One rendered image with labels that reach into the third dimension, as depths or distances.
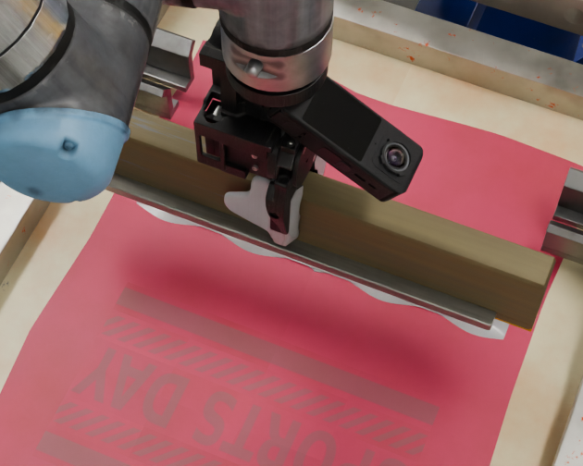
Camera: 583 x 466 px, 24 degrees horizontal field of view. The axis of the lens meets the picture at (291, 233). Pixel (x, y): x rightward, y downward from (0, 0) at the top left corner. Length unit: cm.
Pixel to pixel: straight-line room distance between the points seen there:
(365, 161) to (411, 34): 40
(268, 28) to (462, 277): 29
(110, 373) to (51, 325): 7
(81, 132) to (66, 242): 51
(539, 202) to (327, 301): 22
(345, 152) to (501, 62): 41
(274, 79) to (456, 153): 44
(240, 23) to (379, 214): 24
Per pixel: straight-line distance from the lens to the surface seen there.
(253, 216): 105
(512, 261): 102
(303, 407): 116
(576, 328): 122
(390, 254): 106
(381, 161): 95
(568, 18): 135
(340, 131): 95
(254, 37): 86
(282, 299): 121
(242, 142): 97
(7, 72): 73
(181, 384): 117
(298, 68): 89
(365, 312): 120
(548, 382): 119
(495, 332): 120
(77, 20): 76
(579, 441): 114
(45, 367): 120
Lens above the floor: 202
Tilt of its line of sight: 59 degrees down
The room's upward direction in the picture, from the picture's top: straight up
